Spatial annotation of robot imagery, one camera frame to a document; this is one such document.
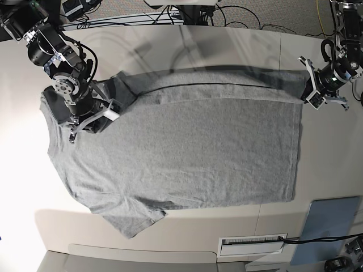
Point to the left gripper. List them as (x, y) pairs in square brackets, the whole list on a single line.
[(327, 81)]

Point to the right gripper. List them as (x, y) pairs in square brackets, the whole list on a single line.
[(87, 114)]

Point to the grey T-shirt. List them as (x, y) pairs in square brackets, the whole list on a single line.
[(183, 141)]

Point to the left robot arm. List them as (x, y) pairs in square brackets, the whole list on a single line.
[(343, 54)]

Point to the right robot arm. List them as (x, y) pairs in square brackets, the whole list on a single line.
[(64, 60)]

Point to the blue-grey board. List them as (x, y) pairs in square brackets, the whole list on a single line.
[(325, 218)]

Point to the black device on floor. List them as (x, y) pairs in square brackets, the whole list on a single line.
[(341, 263)]

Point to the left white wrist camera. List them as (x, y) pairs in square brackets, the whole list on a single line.
[(316, 99)]

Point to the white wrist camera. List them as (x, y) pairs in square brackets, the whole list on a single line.
[(316, 99), (113, 110)]

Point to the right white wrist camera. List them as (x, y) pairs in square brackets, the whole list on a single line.
[(113, 110)]

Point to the white cable grommet slot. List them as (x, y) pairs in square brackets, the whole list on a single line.
[(248, 246)]

